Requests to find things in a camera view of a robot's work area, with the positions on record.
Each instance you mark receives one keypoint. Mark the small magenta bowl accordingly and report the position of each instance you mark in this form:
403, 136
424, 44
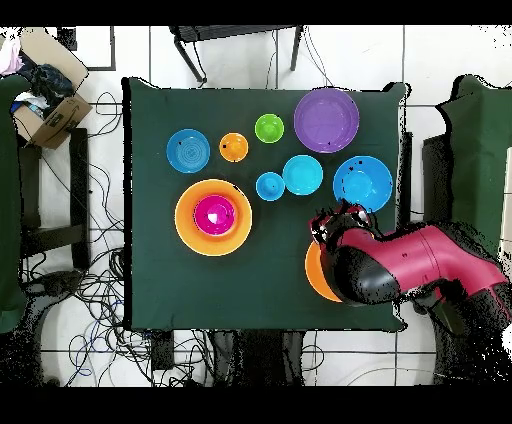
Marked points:
208, 224

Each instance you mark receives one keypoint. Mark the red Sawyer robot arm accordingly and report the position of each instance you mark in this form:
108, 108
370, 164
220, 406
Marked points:
408, 256

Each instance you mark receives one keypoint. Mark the blue cup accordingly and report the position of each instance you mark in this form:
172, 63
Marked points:
270, 186

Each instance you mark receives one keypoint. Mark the large orange bowl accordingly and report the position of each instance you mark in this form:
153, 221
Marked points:
214, 246
316, 276

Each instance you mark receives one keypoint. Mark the small cyan bowl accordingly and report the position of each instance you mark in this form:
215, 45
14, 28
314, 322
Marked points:
302, 174

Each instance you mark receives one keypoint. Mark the orange cup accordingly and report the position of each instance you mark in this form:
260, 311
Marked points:
233, 147

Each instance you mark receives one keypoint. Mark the green cup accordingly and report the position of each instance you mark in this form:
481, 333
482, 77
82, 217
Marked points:
269, 128

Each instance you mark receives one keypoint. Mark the blue ribbed-bottom bowl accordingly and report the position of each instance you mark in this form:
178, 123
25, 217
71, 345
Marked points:
188, 150

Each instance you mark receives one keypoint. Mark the large blue bowl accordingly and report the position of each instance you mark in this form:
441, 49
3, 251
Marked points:
362, 180

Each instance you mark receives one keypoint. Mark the large purple bowl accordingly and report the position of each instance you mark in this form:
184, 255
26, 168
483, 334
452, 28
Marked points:
326, 120

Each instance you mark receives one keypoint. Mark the dark green tablecloth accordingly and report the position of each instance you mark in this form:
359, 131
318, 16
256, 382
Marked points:
152, 120

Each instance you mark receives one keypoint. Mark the black equipment case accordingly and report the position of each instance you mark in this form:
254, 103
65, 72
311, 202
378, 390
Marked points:
436, 180

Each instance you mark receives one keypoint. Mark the cardboard box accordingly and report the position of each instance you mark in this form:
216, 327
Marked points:
60, 120

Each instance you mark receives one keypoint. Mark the green cloth covered table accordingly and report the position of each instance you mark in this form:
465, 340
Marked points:
480, 140
10, 200

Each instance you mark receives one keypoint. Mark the dark blue cloth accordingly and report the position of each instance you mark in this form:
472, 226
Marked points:
48, 84

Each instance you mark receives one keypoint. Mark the white panel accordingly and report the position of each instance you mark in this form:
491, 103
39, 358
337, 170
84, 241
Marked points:
507, 192

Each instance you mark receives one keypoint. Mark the pink cloth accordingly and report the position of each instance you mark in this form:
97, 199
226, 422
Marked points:
10, 60

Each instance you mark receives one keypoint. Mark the black bench frame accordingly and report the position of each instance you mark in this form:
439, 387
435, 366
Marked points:
79, 180

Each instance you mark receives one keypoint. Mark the black metal chair frame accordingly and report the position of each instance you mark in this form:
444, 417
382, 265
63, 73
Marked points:
224, 32

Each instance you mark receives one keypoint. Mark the black pedestal foot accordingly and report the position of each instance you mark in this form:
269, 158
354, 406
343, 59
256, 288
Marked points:
56, 284

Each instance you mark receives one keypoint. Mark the black square floor frame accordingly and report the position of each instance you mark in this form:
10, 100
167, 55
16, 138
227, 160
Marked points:
67, 38

